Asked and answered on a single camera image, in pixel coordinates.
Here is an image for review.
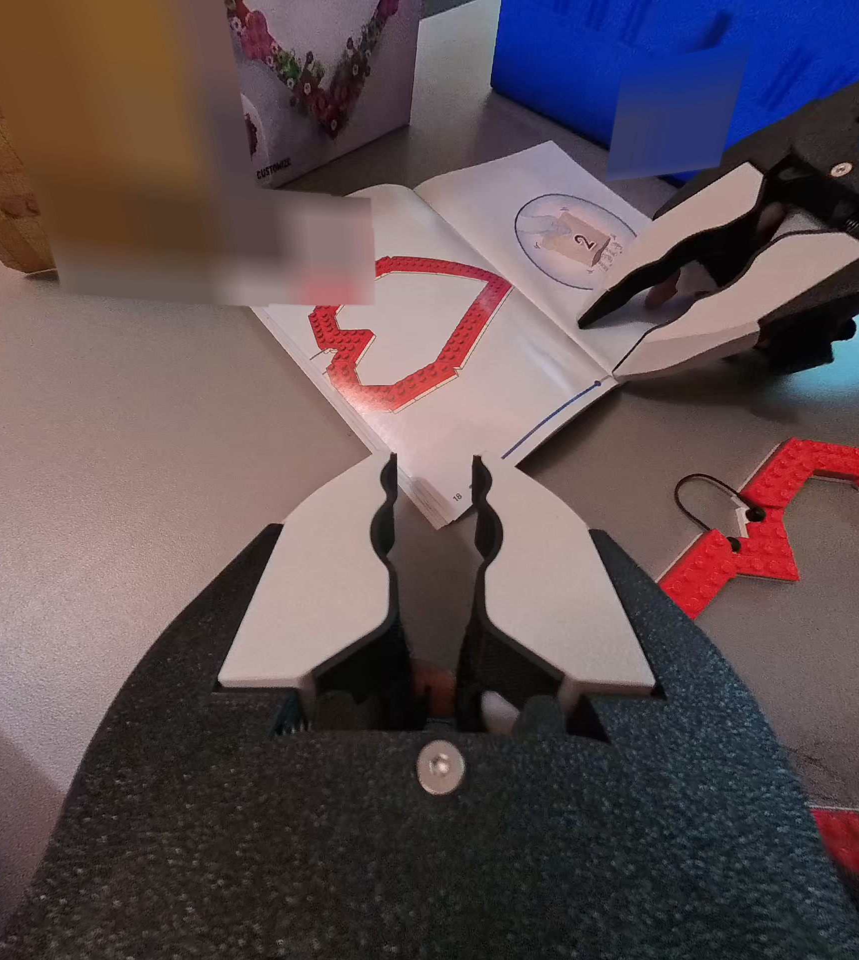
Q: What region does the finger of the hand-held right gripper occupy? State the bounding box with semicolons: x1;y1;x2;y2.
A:
611;227;859;381
576;161;768;333

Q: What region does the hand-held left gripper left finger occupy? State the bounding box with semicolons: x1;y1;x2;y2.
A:
218;452;401;691

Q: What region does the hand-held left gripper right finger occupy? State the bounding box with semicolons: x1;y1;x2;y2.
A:
467;453;657;695

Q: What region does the red brick heart frame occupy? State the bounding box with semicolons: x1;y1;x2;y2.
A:
658;437;859;886

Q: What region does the white instruction booklet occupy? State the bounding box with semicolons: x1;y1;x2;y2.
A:
253;141;656;530

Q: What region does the blue plastic bin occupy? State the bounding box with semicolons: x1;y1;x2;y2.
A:
489;0;859;189

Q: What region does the black string with end studs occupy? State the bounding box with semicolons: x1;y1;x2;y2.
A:
673;472;768;552

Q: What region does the grey desk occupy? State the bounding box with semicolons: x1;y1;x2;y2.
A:
0;0;859;960

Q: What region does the person's right hand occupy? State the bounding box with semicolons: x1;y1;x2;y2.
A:
641;266;692;312

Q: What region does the heart wreath toy box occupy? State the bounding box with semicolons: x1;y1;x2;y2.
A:
0;0;423;275

